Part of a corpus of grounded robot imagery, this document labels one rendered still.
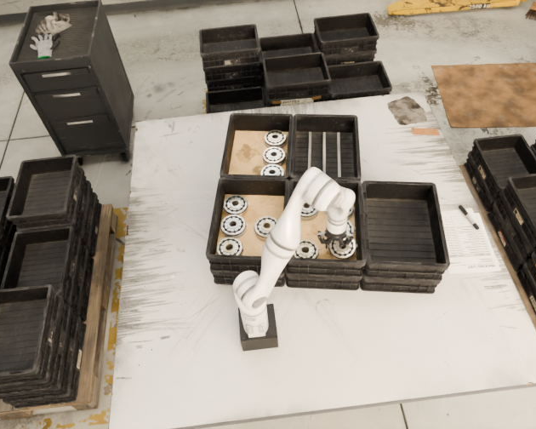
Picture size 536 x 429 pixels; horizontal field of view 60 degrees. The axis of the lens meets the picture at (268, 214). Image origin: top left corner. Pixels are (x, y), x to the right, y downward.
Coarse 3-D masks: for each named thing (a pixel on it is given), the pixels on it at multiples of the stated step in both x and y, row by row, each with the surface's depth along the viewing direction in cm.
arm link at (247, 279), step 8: (248, 272) 147; (240, 280) 145; (248, 280) 145; (256, 280) 145; (232, 288) 149; (240, 288) 145; (248, 288) 143; (240, 296) 145; (240, 304) 153; (264, 304) 154; (248, 312) 153; (256, 312) 153
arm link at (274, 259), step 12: (264, 252) 136; (276, 252) 133; (288, 252) 133; (264, 264) 137; (276, 264) 135; (264, 276) 138; (276, 276) 139; (252, 288) 143; (264, 288) 141; (252, 300) 142; (264, 300) 146
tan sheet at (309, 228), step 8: (320, 216) 195; (352, 216) 194; (304, 224) 193; (312, 224) 193; (320, 224) 193; (352, 224) 192; (304, 232) 190; (312, 232) 190; (312, 240) 188; (320, 248) 186; (344, 248) 185; (320, 256) 183; (328, 256) 183
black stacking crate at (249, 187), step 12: (228, 180) 197; (240, 180) 196; (228, 192) 204; (240, 192) 203; (252, 192) 202; (264, 192) 202; (276, 192) 201; (216, 216) 187; (216, 228) 188; (216, 240) 189; (216, 264) 179; (228, 264) 178; (240, 264) 178; (252, 264) 178
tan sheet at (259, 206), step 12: (252, 204) 200; (264, 204) 200; (276, 204) 200; (252, 216) 196; (276, 216) 196; (252, 228) 193; (240, 240) 190; (252, 240) 189; (216, 252) 187; (252, 252) 186
